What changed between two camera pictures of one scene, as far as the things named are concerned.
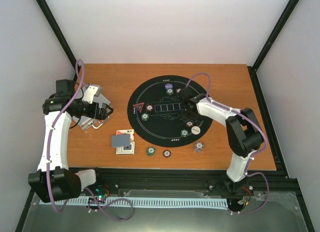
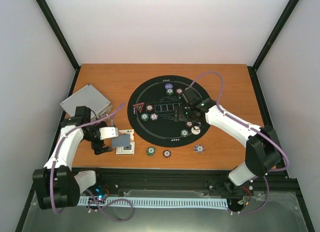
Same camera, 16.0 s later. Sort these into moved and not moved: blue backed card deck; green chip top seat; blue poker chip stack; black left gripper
Moved: black left gripper; blue poker chip stack
Not moved: green chip top seat; blue backed card deck
